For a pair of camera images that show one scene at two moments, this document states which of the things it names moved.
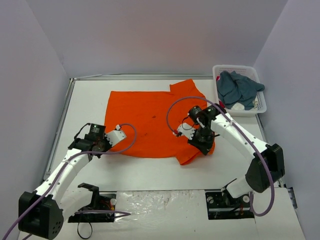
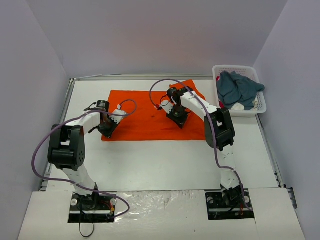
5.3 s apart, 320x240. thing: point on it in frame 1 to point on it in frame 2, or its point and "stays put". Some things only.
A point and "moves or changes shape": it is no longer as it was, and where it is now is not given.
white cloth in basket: (238, 106) stays put
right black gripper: (200, 142) to (177, 119)
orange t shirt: (150, 120) moves or changes shape
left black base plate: (100, 202) stays put
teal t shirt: (233, 88) stays put
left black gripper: (101, 145) to (107, 130)
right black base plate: (220, 206) stays put
